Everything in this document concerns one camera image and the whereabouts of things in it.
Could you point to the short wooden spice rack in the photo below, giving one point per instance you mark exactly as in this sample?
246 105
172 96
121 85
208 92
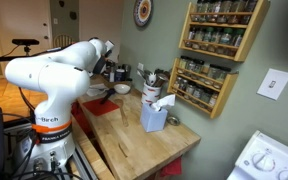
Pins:
224 96

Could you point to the white steel salt grinder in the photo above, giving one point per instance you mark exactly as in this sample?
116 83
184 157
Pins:
112 76

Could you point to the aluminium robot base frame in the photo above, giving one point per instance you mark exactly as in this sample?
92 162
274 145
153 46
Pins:
84 163

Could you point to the decorative round wall plate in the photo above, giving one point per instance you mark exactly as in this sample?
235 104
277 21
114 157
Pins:
142 12

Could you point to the black camera on tripod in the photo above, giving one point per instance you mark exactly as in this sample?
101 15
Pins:
24 42

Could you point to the red silicone mat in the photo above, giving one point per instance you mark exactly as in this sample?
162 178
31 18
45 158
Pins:
97 108

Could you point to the white door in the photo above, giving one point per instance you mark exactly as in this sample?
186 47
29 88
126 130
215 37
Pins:
24 20

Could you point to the white light switch plate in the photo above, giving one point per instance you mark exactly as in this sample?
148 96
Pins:
274 83

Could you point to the small metal dish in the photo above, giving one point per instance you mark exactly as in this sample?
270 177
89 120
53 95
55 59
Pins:
173 120

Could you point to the white stove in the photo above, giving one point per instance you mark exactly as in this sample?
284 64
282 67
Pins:
270 160

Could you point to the glass spice jar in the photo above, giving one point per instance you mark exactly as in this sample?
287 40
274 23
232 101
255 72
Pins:
238 41
224 75
225 40
199 66
208 38
213 71

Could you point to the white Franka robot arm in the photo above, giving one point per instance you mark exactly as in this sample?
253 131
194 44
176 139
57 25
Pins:
50 73

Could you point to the black grinder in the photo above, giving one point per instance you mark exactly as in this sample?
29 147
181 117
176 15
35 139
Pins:
127 70

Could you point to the red cloth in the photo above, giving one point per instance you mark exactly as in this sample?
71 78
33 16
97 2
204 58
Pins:
172 166

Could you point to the white wall outlet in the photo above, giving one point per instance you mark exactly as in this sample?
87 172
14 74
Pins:
140 66

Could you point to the blue tissue box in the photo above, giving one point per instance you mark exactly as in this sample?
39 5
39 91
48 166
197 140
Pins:
152 118

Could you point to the wooden spoon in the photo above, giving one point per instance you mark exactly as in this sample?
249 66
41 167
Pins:
123 111

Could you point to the white utensil crock red fish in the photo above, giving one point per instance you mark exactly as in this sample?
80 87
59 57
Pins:
150 93

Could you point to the wooden tray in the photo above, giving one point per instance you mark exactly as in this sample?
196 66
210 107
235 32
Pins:
99 80

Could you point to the white slotted spoon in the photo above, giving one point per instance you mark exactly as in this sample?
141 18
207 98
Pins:
152 80

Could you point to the white ceramic bowl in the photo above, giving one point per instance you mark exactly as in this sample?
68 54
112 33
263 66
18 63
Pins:
122 88

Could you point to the wooden chair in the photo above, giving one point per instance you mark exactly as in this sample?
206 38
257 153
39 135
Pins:
63 40

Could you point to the tall wooden spice rack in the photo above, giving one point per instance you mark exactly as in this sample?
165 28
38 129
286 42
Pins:
250 36

